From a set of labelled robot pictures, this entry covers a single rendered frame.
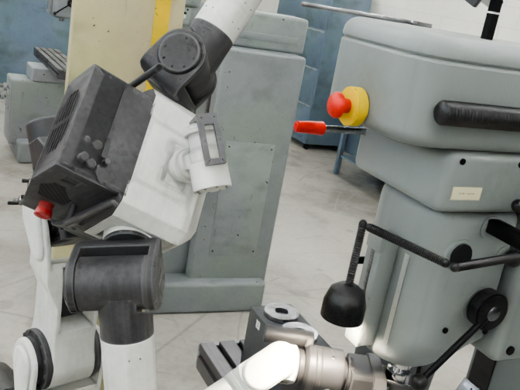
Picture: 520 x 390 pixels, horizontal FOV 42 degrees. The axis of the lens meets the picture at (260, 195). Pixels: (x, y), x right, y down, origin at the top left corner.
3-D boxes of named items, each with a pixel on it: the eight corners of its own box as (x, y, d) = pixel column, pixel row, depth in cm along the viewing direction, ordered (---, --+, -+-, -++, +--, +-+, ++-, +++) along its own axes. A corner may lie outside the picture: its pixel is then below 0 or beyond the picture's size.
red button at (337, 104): (334, 121, 100) (340, 94, 99) (321, 114, 103) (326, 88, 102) (353, 121, 101) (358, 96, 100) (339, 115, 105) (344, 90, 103)
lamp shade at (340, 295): (311, 311, 112) (318, 278, 110) (339, 302, 117) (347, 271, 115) (343, 331, 107) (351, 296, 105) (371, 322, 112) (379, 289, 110)
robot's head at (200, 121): (186, 176, 115) (198, 165, 108) (177, 127, 116) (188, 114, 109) (220, 171, 117) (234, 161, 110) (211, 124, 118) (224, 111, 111)
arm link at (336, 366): (391, 377, 121) (326, 366, 120) (378, 422, 124) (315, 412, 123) (379, 341, 133) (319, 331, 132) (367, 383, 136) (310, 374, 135)
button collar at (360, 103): (354, 130, 101) (362, 90, 99) (333, 120, 106) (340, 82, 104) (364, 131, 101) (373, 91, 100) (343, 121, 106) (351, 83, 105)
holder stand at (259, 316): (273, 419, 160) (289, 346, 154) (238, 367, 179) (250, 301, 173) (316, 413, 165) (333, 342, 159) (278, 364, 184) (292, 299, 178)
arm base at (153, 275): (73, 330, 114) (57, 292, 105) (83, 267, 122) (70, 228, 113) (162, 326, 114) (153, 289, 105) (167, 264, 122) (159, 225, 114)
